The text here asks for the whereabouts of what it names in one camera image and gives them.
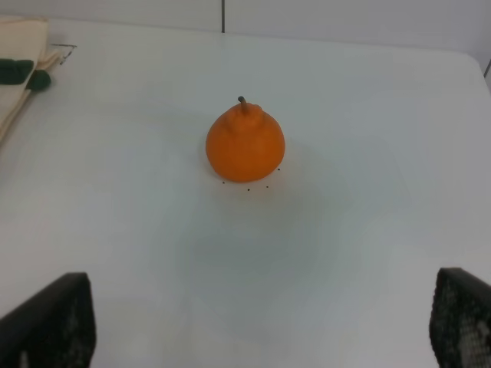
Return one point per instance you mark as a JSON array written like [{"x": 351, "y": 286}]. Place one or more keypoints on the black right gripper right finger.
[{"x": 459, "y": 326}]

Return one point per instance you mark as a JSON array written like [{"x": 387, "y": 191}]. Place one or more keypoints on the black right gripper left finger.
[{"x": 54, "y": 328}]

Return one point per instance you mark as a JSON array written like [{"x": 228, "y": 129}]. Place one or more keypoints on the orange citrus fruit with stem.
[{"x": 245, "y": 143}]

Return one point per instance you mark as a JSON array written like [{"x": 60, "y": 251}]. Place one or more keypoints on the white linen bag green handles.
[{"x": 26, "y": 61}]

